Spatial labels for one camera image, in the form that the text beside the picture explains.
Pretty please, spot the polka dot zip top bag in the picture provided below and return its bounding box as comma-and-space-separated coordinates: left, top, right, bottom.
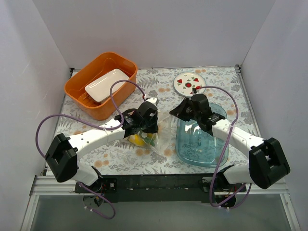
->
138, 111, 171, 154

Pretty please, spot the green fake chili pepper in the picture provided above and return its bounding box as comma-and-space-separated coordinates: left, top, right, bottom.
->
143, 133, 156, 147

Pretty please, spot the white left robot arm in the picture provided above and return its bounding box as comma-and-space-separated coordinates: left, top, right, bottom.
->
45, 98, 158, 193

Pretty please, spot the round watermelon pattern plate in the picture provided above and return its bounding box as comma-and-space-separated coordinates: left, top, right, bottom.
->
173, 72, 206, 98

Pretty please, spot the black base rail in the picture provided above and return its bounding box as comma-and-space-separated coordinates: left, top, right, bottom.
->
74, 173, 248, 205

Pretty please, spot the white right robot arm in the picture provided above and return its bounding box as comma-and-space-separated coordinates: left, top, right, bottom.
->
169, 94, 291, 191

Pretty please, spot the white rectangular dish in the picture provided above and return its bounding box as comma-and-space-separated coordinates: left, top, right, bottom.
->
85, 69, 129, 103

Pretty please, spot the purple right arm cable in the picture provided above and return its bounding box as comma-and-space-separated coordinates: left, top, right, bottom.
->
192, 86, 251, 208

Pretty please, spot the orange plastic bin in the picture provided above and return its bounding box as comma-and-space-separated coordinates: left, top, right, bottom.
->
64, 52, 138, 120

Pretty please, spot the clear teal plastic tray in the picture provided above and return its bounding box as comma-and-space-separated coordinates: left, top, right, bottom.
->
175, 102, 229, 168

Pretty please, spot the yellow fake food in bag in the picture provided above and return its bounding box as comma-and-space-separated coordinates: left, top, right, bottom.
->
128, 134, 146, 147

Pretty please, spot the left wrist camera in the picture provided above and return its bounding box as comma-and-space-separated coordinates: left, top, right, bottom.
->
145, 97, 159, 106

